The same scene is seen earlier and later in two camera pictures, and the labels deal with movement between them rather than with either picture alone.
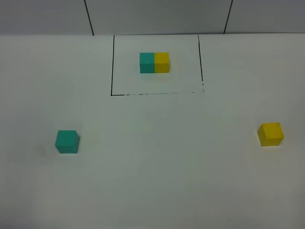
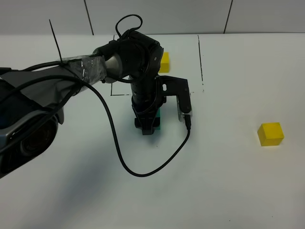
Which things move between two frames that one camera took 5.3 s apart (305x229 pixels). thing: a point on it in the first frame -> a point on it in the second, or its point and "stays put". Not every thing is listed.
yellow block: [270, 134] stays put
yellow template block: [161, 62] stays put
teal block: [67, 141] -> [157, 115]
